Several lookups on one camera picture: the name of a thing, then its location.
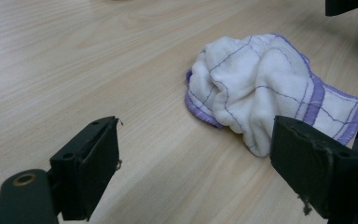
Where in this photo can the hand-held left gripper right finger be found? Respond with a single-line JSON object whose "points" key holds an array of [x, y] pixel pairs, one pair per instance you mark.
{"points": [[317, 168]]}

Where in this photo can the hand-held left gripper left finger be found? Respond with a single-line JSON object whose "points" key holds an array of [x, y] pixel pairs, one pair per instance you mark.
{"points": [[87, 168]]}

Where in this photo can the white cloth with purple edges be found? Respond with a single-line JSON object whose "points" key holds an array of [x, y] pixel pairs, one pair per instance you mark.
{"points": [[261, 90]]}

